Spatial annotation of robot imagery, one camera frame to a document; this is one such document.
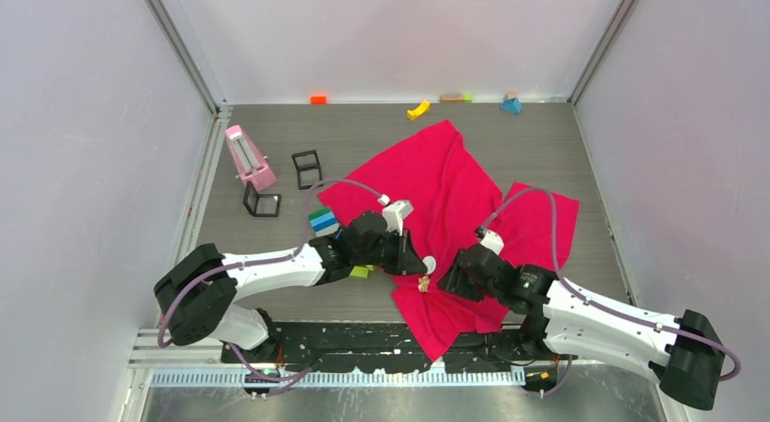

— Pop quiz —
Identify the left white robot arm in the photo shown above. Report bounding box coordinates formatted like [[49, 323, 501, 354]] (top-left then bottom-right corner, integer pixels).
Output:
[[153, 211, 437, 362]]

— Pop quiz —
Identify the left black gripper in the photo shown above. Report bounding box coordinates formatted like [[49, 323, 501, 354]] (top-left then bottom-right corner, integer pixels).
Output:
[[352, 226, 426, 276]]

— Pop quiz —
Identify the red maple leaf brooch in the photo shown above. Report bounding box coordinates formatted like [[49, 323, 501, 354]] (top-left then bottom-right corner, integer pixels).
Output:
[[417, 275, 430, 293]]

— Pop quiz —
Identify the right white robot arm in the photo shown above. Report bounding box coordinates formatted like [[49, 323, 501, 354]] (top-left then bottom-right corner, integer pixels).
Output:
[[438, 244, 726, 411]]

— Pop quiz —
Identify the green blue grey block stack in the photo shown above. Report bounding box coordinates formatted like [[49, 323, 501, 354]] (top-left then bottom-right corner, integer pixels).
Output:
[[308, 207, 340, 237]]

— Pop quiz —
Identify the round blue button brooch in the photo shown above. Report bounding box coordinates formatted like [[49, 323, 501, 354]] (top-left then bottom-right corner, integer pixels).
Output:
[[422, 256, 437, 275]]

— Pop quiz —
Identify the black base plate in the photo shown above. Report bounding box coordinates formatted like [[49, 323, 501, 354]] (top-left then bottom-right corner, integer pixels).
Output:
[[242, 321, 567, 374]]

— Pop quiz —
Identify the lime green long block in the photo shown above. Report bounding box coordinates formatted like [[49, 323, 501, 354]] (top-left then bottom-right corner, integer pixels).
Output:
[[349, 266, 370, 279]]

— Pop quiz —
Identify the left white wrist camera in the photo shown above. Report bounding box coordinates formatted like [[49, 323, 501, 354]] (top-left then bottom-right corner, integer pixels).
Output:
[[381, 200, 414, 236]]

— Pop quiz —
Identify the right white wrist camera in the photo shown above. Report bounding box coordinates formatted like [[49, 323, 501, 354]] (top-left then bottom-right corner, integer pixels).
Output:
[[478, 228, 505, 255]]

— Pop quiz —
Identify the black case with blue brooch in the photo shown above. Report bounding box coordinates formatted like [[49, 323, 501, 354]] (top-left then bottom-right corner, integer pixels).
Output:
[[242, 182, 282, 218]]

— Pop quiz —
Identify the brown wooden block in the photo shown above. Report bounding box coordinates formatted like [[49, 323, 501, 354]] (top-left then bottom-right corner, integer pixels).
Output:
[[439, 93, 465, 103]]

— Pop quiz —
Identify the pink metronome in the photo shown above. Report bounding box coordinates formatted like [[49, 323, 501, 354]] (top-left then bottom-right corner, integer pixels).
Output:
[[225, 125, 277, 191]]

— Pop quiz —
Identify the blue triangular block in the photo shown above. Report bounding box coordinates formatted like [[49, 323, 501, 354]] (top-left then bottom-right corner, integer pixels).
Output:
[[499, 92, 523, 114]]

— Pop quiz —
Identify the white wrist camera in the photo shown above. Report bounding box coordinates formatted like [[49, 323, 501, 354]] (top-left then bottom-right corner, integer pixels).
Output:
[[478, 228, 505, 255], [381, 200, 414, 236]]

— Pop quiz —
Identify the yellow arch block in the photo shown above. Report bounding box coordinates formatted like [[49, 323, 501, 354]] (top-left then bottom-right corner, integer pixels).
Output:
[[406, 100, 431, 121]]

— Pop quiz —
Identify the black open brooch case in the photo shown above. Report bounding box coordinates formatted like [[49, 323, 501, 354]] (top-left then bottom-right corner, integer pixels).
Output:
[[291, 149, 323, 191]]

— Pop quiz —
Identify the red t-shirt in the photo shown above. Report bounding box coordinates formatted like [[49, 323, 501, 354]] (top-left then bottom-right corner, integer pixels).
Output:
[[318, 120, 580, 361]]

